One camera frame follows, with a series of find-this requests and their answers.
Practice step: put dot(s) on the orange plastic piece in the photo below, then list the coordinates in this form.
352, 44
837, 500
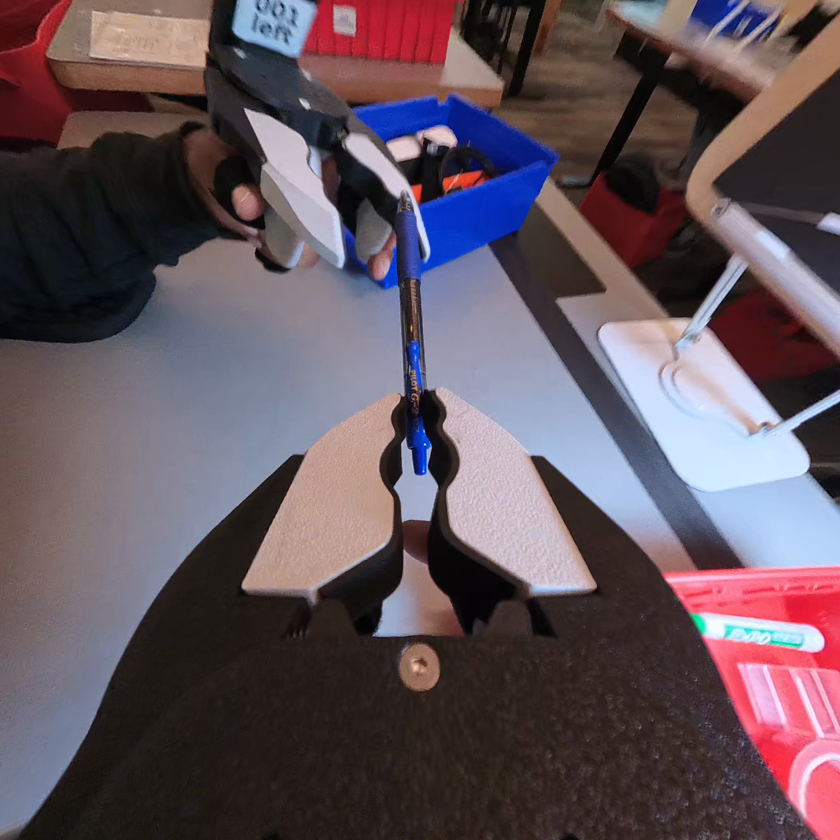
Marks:
466, 180

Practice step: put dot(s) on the small blue bin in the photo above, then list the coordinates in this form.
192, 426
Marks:
728, 13

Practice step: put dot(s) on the person's left forearm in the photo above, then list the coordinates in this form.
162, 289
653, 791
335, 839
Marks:
85, 203

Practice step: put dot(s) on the white paper sheet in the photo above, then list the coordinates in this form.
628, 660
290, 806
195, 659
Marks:
148, 39

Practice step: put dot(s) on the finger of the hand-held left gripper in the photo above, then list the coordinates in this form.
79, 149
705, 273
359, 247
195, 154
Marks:
374, 161
295, 190

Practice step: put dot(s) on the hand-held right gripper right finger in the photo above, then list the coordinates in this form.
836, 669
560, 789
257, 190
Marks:
512, 518

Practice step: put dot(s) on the blue plastic bin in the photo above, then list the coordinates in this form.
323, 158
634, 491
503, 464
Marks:
472, 216

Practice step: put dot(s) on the red plastic bin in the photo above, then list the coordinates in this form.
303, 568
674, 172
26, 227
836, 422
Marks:
741, 689

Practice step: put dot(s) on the wooden office desk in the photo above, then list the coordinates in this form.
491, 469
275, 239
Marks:
676, 46

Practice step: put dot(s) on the black board on stand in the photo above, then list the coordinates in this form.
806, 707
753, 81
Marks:
709, 407

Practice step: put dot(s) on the red tape roll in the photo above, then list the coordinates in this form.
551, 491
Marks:
804, 781

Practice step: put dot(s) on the white tube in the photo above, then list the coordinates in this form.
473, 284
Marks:
407, 148

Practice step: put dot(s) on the clear plastic box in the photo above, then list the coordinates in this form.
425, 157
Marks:
787, 695

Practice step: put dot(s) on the green white marker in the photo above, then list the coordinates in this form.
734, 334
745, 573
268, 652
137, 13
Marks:
754, 633

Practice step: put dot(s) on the red plastic crate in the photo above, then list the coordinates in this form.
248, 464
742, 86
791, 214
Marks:
394, 26

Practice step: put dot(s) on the whiteboard easel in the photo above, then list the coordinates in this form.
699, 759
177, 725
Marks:
505, 39

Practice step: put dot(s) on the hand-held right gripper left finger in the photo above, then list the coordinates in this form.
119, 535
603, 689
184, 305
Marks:
328, 518

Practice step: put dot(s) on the red fabric tote bag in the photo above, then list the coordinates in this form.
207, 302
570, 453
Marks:
26, 98

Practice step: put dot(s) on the blue pen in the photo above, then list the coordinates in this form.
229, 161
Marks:
410, 308

